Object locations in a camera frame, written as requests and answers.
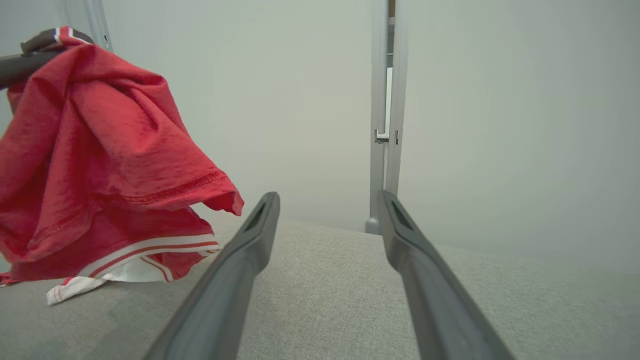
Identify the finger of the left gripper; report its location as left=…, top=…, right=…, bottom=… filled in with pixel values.
left=21, top=28, right=60, bottom=54
left=0, top=49, right=66, bottom=91

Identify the grey partition post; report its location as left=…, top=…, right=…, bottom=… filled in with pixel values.
left=366, top=0, right=390, bottom=235
left=385, top=0, right=411, bottom=198

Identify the light grey pole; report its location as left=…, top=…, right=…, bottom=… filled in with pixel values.
left=82, top=0, right=114, bottom=52

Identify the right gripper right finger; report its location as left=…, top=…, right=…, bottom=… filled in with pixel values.
left=380, top=189, right=516, bottom=360

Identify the red jersey with black lettering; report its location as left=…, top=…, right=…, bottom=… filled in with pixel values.
left=0, top=26, right=245, bottom=307

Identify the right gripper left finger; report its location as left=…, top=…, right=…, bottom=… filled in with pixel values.
left=144, top=191, right=281, bottom=360

